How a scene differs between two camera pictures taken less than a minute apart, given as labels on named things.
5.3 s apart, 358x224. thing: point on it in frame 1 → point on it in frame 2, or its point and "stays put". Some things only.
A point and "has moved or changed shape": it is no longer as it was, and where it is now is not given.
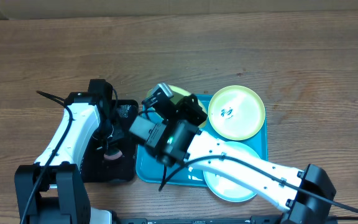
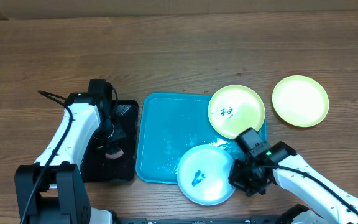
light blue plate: (225, 188) has moved or changed shape
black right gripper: (190, 102) → (238, 182)
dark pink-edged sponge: (113, 154) stays put
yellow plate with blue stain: (236, 112) stays put
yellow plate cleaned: (179, 93) → (301, 101)
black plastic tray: (96, 166) stays put
